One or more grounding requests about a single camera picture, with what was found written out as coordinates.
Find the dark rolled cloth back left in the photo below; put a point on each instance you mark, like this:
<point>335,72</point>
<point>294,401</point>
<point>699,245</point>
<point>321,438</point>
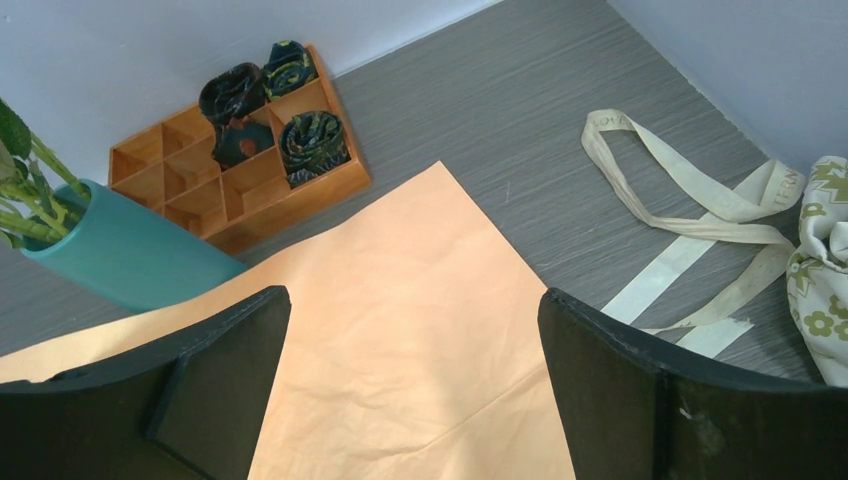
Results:
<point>232,94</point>

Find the dark rolled cloth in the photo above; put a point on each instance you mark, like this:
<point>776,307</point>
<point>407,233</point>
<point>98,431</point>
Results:
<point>232,94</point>
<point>312,144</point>
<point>289,67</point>
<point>239,140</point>

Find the green and peach wrapping paper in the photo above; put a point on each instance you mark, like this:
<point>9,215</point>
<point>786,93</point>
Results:
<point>412,351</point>

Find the dark rolled cloth front right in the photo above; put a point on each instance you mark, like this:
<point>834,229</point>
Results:
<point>312,144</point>

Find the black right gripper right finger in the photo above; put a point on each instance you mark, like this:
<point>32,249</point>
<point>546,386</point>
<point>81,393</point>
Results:
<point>634,406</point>

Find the dark rolled cloth back right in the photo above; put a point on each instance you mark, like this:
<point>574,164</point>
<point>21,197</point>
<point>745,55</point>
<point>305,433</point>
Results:
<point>289,67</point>

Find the cream printed ribbon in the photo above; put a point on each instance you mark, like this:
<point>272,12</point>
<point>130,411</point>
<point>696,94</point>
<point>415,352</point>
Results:
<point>732,216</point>

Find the teal cylindrical vase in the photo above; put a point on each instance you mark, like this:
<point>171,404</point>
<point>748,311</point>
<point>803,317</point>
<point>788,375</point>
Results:
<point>131,255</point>

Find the dark rolled cloth middle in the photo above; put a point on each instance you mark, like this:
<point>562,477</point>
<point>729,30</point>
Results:
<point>239,140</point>

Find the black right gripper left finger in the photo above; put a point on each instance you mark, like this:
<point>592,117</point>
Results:
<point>189,405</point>

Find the cream green printed cloth bag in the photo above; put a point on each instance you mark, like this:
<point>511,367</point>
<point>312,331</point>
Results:
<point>816,274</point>

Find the orange wooden compartment tray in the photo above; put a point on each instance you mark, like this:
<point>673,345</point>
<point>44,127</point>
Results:
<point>169,168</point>

